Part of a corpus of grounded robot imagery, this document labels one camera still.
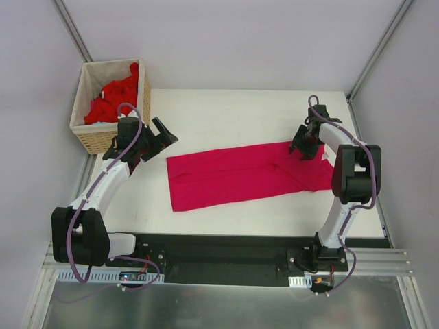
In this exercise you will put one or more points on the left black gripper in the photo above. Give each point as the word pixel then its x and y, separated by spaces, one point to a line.
pixel 153 141

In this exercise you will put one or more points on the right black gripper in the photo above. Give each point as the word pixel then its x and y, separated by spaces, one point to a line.
pixel 306 141

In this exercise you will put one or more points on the magenta t shirt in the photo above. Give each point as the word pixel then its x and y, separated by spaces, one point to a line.
pixel 240 174

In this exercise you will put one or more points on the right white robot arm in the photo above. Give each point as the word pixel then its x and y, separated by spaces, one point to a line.
pixel 355 184

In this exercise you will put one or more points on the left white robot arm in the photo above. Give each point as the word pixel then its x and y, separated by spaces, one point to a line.
pixel 79 234

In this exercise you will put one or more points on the red t shirt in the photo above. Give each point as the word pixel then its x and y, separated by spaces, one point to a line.
pixel 104 107

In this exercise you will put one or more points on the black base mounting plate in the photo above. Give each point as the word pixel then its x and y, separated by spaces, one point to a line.
pixel 262 261

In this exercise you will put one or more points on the right white cable duct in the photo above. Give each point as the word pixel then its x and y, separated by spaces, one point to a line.
pixel 300 281

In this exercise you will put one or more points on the white cable duct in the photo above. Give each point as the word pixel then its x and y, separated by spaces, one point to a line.
pixel 300 281
pixel 113 276

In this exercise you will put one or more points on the left white cable duct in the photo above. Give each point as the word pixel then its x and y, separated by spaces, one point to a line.
pixel 113 276

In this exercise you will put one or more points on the left aluminium frame post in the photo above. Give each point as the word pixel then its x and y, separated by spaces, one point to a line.
pixel 72 29

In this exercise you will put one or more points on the aluminium frame post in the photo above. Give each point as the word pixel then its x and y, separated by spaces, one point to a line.
pixel 401 12
pixel 72 29

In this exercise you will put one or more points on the right aluminium frame post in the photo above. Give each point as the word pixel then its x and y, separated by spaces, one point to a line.
pixel 401 12

